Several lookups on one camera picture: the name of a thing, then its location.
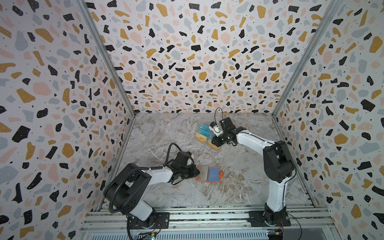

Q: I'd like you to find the gold VIP card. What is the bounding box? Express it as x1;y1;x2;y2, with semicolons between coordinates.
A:
195;133;208;145
208;142;220;151

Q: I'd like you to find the orange card wallet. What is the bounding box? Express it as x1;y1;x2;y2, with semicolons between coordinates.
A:
195;165;224;184

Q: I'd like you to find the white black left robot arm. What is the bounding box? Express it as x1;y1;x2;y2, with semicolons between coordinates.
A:
104;151;200;223

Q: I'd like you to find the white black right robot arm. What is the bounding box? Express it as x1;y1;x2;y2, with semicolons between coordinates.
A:
209;118;297;226

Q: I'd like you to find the teal VIP card left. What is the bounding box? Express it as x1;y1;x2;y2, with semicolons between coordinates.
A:
199;124;211;138

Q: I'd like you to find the clear acrylic card display stand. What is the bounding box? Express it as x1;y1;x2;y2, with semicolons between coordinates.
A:
195;124;220;152

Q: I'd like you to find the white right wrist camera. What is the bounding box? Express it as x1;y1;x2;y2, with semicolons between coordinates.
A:
209;122;223;137

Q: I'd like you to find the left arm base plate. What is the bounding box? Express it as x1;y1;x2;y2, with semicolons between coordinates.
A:
129;212;170;230

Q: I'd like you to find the black corrugated cable conduit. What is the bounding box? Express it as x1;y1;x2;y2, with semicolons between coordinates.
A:
108;142;184;214

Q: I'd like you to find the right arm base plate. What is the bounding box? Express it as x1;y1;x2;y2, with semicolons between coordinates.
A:
248;209;291;227

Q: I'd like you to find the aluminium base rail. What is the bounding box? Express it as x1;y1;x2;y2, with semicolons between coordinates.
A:
79;205;341;240

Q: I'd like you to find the aluminium right corner post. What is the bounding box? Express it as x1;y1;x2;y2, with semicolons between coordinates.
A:
272;0;344;118

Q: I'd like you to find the aluminium corner post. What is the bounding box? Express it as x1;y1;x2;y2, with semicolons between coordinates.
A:
75;0;135;118
272;0;344;118

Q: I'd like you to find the aluminium left corner post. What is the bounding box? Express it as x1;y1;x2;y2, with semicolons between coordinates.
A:
75;0;135;118

